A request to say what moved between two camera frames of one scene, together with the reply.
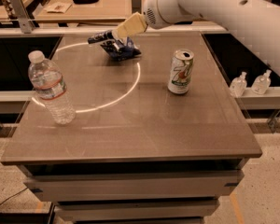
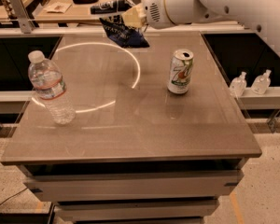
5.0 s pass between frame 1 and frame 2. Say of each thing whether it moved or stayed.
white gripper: stayed
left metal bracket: stayed
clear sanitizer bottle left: stayed
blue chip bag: moved
